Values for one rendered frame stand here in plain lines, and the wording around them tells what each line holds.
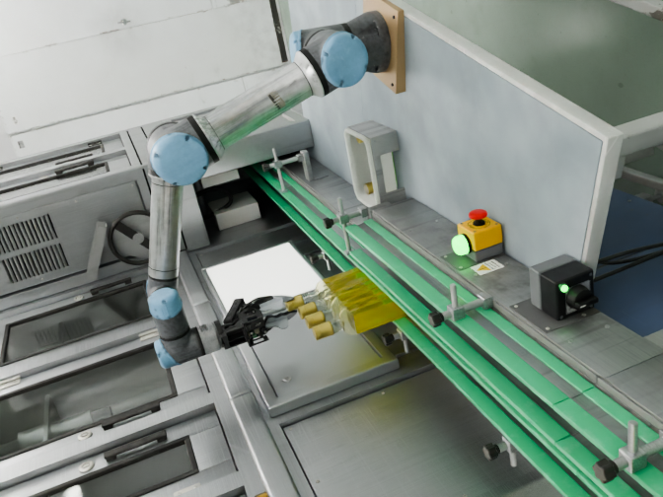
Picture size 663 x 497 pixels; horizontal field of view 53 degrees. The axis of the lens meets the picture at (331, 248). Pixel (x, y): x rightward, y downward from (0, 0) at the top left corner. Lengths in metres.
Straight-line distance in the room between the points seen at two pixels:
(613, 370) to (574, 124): 0.40
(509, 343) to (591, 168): 0.33
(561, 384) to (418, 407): 0.52
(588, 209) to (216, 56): 4.33
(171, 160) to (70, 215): 1.15
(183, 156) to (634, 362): 0.95
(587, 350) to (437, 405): 0.50
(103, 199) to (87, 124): 2.74
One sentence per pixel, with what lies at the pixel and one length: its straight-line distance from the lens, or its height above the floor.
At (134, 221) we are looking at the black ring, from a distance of 2.57.
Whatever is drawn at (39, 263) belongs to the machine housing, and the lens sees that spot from 2.64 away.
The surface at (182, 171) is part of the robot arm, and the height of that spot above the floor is 1.35.
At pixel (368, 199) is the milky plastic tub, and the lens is 1.98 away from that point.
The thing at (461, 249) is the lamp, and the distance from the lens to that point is 1.46.
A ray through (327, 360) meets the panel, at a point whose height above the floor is 1.13.
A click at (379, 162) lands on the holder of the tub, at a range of 1.85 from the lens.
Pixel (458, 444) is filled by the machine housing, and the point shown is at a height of 0.99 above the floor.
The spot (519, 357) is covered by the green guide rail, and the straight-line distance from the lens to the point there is 1.21.
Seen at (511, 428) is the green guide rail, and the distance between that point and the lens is 1.32.
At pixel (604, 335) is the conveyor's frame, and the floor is 0.80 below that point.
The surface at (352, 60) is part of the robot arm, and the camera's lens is 1.54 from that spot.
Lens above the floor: 1.46
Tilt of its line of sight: 14 degrees down
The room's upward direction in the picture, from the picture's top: 108 degrees counter-clockwise
